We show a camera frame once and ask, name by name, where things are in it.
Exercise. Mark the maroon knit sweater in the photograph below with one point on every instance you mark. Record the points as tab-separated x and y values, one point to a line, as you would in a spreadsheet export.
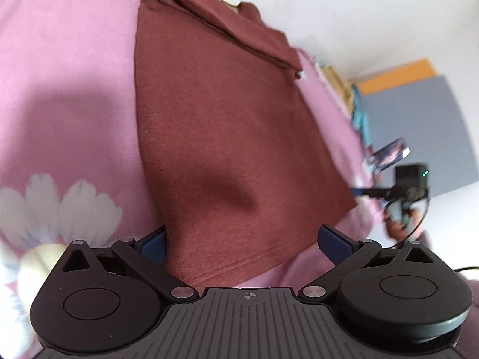
232	138

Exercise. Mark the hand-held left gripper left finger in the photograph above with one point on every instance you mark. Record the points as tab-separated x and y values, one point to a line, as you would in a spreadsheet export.
155	246

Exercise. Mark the orange board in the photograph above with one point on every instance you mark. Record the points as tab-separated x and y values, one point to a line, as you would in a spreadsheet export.
400	76

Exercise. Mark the smartphone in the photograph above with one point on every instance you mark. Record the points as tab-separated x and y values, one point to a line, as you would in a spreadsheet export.
389	153

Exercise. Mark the stack of folded clothes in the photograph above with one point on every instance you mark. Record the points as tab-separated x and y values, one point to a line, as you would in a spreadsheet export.
351	101

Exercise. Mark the pink floral bedsheet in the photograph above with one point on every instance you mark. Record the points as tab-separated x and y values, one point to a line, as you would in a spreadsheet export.
67	101

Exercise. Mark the grey board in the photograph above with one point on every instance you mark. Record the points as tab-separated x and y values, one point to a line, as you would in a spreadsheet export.
419	134

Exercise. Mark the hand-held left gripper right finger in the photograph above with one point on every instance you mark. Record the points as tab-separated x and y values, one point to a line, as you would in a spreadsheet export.
335	245

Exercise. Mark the person's right hand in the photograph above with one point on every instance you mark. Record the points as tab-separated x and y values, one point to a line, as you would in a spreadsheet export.
396	230

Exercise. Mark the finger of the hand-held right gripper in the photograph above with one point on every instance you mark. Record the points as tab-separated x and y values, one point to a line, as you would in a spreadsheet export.
372	192

